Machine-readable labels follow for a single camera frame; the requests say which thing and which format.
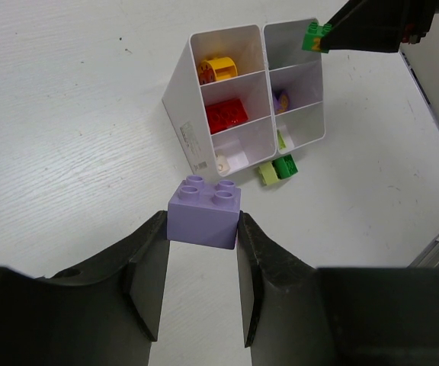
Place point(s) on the lime lego brick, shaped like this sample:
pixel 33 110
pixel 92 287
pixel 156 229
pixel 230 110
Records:
pixel 280 139

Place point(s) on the red curved base lego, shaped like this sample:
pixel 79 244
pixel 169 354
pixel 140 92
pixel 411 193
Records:
pixel 225 115

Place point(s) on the green and lime lego stack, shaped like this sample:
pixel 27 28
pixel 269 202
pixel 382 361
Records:
pixel 276 170

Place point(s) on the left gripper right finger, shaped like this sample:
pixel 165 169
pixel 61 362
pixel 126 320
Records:
pixel 294 314

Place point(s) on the right white divided container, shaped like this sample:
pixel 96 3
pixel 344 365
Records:
pixel 300 73

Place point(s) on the left white divided container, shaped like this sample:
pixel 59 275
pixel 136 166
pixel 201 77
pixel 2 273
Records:
pixel 219 102

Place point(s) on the green square lego brick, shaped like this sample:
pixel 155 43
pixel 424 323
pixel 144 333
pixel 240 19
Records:
pixel 313 36

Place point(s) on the white lego brick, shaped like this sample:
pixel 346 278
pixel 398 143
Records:
pixel 222 164

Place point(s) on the white divided container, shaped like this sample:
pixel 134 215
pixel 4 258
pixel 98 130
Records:
pixel 219 102
pixel 300 73

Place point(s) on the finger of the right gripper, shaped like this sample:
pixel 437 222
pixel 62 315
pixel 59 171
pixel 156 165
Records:
pixel 379 25

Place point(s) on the lilac green red lego stack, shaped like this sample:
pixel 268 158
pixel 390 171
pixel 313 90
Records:
pixel 204 214

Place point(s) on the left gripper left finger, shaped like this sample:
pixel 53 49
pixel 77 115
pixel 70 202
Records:
pixel 102 311

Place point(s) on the yellow oval printed lego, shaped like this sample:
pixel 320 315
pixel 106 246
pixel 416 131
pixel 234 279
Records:
pixel 216 69

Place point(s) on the purple butterfly wing lego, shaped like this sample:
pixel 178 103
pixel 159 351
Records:
pixel 281 101

